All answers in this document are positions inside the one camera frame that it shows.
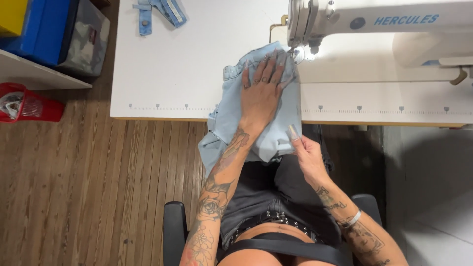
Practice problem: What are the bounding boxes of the person's right hand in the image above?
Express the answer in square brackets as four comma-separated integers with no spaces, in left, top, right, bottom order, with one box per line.
[288,124,332,189]

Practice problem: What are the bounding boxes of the person's left hand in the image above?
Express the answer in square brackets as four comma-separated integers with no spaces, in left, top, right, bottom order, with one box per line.
[240,50,296,133]

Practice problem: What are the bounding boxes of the light blue denim garment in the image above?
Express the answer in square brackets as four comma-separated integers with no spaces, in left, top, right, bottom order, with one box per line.
[198,41,304,177]

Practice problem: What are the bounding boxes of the black denim shorts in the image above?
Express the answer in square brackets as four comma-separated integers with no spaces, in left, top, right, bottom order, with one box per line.
[220,124,343,252]

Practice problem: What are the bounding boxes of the black studded belt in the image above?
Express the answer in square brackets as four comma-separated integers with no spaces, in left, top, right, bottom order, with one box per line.
[228,210,326,247]

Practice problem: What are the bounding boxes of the black crop top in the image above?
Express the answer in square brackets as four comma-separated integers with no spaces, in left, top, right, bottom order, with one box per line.
[221,232,353,266]

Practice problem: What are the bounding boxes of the denim waistband strip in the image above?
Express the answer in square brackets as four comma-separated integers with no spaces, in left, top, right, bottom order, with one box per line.
[149,0,188,29]

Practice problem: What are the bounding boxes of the denim strip with button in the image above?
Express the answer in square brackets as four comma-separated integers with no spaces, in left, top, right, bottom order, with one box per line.
[132,0,153,37]

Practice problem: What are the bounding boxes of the white industrial sewing machine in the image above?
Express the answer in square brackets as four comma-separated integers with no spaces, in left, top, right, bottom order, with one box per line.
[286,0,473,86]

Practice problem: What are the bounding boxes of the black office chair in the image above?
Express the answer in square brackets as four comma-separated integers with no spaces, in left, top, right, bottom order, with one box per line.
[163,194,383,266]

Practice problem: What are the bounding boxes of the clear grey storage bin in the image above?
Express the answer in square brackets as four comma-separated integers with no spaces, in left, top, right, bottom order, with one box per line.
[56,0,111,77]

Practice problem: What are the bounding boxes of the red plastic basket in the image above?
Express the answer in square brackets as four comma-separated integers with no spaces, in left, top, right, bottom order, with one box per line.
[0,82,66,123]

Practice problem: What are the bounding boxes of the white shelf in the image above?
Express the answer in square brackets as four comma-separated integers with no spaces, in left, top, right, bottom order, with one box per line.
[0,49,93,91]

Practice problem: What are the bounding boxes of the blue storage box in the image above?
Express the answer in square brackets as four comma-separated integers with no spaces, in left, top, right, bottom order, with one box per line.
[0,0,80,68]

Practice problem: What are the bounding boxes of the yellow box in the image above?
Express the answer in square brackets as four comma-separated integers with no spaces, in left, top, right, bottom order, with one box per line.
[0,0,29,38]

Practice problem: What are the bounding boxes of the silver bracelet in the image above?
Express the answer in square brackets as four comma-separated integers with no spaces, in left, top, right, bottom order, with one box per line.
[336,208,362,229]

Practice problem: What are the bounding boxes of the brass machine bracket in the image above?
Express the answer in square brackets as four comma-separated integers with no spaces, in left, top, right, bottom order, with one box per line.
[269,14,289,42]

